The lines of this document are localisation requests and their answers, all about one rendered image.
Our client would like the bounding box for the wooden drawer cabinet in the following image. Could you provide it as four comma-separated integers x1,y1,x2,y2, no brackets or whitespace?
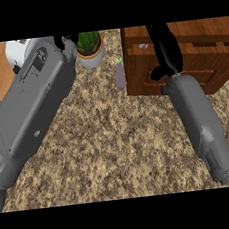
120,15,229,105

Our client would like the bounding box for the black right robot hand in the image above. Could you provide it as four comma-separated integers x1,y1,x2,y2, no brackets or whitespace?
144,21,186,82

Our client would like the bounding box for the purple eggplant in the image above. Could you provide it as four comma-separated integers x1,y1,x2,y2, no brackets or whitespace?
112,56,128,90

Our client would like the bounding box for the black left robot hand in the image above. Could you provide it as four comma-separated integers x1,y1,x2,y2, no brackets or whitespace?
52,32,81,53

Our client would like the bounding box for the green plant in white pot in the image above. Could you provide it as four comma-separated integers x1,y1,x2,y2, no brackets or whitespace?
73,29,108,70

